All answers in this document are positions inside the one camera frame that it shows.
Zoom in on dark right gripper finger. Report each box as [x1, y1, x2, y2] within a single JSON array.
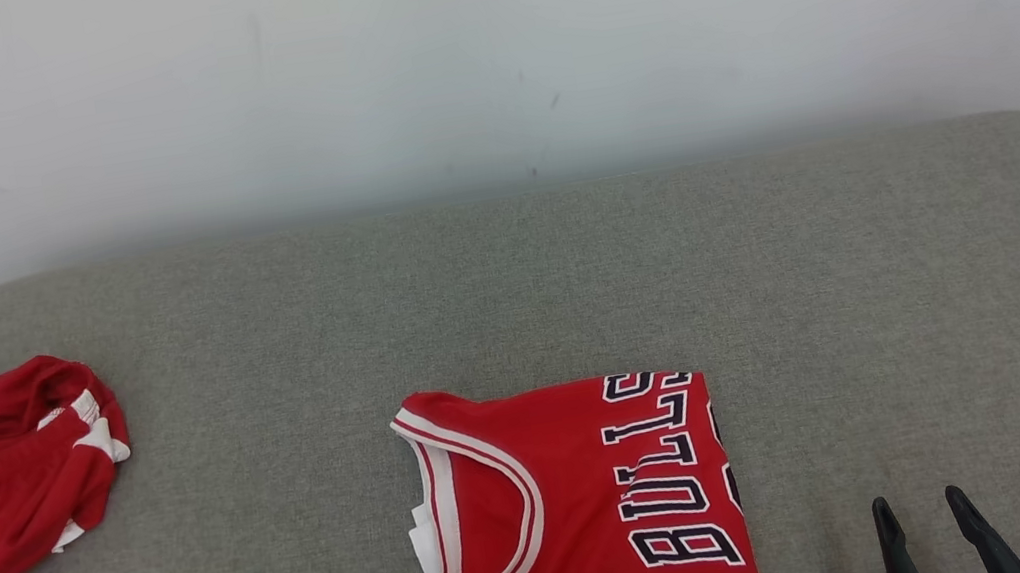
[[944, 476, 1020, 573], [870, 492, 924, 573]]

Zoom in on red Bulls basketball jersey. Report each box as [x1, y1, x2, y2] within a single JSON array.
[[385, 346, 761, 573]]

